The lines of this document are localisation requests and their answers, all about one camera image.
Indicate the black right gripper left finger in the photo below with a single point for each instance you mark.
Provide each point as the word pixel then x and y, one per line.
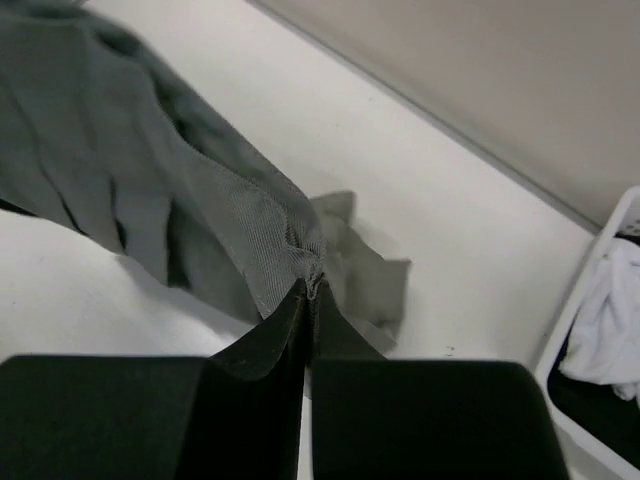
pixel 234 415

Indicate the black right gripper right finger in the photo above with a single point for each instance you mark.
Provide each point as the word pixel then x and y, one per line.
pixel 377 418

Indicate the grey pleated skirt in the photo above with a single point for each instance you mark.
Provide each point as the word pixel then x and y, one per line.
pixel 99 135

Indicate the white plastic laundry basket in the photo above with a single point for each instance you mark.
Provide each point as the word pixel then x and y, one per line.
pixel 623 223

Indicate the black skirt in basket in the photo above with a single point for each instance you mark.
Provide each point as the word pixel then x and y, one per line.
pixel 613 421

